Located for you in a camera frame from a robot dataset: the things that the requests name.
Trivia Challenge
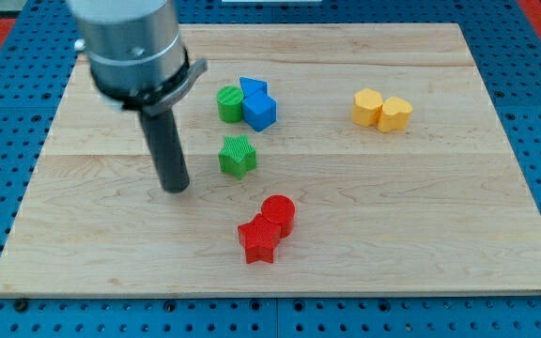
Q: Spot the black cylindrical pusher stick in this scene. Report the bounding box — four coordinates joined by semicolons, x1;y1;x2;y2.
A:
139;110;190;193

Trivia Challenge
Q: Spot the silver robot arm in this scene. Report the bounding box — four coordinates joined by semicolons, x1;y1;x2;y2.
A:
67;0;208;193

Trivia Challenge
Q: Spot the green star block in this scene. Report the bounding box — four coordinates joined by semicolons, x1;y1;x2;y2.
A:
218;135;257;179

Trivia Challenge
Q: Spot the red star block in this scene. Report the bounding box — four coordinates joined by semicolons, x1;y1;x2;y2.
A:
238;213;281;264

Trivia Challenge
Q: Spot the green cylinder block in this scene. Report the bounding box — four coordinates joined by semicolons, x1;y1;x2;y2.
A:
216;85;244;123

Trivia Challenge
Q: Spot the blue cube block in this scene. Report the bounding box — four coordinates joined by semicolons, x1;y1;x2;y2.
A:
242;91;277;132

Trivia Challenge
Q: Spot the blue triangle block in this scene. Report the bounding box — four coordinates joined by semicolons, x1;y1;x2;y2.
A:
240;77;268;98

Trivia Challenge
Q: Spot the red cylinder block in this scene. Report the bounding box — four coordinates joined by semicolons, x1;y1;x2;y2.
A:
261;194;296;238

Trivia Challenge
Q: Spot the wooden board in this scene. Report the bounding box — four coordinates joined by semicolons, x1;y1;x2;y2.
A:
0;23;541;299

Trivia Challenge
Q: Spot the yellow hexagon block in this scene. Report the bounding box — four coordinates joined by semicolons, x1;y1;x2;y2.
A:
351;88;383;127

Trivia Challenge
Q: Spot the yellow heart block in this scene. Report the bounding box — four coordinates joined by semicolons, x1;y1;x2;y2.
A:
377;97;413;132

